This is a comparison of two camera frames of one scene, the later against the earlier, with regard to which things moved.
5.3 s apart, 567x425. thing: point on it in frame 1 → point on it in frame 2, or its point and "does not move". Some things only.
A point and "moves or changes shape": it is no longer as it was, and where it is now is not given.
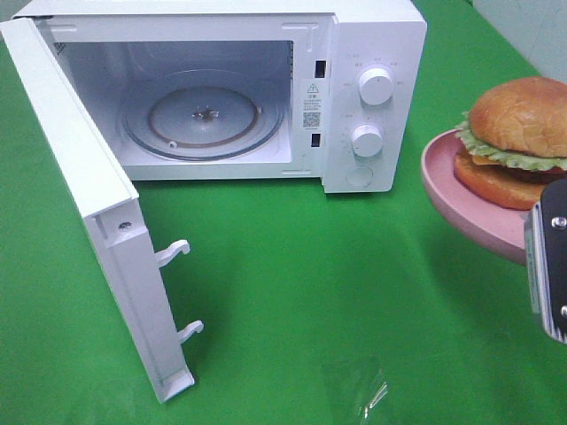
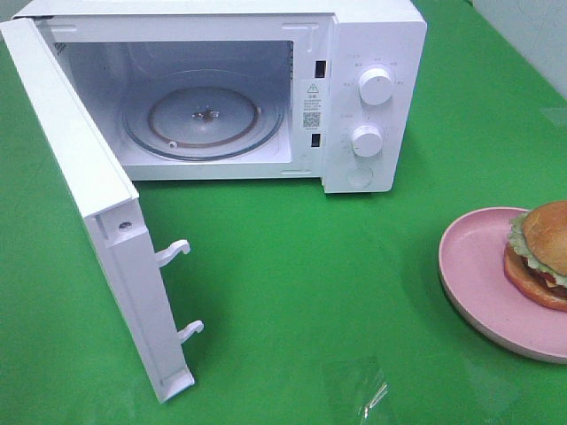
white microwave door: (111, 205) does not move
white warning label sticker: (313, 105) does not move
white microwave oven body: (253, 89) does not move
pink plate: (498, 229) → (471, 262)
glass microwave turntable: (203, 115) does not move
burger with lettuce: (514, 143) moves or changes shape
